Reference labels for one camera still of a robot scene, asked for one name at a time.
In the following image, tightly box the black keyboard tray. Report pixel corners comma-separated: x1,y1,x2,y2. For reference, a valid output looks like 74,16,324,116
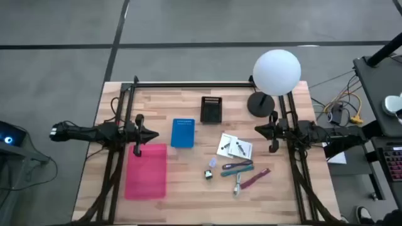
323,121,402,202

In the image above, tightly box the yellow extension cable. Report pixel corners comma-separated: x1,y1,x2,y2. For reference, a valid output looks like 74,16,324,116
323,90,364,125

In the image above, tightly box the teal braided cable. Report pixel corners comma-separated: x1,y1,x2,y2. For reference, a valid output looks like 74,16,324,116
220,164,255,178

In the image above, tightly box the white USB cable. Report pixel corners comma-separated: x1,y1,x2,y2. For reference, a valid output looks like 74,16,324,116
233,171,242,197

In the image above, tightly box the grey equipment stand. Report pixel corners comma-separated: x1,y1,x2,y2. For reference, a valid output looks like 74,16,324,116
0,137,52,226

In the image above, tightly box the black power brick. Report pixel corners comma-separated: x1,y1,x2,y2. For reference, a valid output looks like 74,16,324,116
329,103,345,125

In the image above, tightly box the black aluminium rig frame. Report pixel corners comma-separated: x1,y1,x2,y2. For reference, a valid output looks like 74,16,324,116
72,75,343,225

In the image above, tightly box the person's leg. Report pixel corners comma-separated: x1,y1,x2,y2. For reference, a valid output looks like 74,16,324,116
372,208,402,226

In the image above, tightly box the white paper sheet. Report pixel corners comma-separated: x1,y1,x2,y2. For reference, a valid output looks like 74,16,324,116
322,143,347,165

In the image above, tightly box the person's shoe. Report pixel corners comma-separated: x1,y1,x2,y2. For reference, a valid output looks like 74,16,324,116
356,205,374,225

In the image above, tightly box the black box with blue light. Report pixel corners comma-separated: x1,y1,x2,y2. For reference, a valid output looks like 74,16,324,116
0,121,28,148

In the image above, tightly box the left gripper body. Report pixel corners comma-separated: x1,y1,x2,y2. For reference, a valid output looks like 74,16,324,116
127,114,149,158

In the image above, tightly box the maroon cable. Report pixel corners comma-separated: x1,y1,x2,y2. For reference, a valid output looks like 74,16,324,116
240,168,271,190

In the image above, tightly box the blue plastic basket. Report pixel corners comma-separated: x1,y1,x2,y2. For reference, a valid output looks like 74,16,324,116
170,118,196,149

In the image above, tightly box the black plastic basket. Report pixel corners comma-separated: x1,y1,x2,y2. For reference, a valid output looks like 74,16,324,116
200,96,223,124

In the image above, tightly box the black pole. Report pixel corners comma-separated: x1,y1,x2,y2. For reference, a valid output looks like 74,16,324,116
366,31,402,68

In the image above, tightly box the black backlit keyboard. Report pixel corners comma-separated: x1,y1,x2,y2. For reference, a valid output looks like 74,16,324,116
381,146,402,183

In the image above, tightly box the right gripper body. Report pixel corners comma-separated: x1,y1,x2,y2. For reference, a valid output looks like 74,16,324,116
269,110,290,154

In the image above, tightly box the black desk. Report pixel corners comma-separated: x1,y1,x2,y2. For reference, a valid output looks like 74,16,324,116
353,55,402,139

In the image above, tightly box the white globe lamp black stand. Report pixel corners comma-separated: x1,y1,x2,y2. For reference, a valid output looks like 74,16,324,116
246,49,302,119

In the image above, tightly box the pink plastic bin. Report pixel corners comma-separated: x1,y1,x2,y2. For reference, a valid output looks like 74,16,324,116
124,143,168,201

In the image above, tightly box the white round device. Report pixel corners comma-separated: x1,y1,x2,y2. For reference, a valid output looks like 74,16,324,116
382,92,402,117

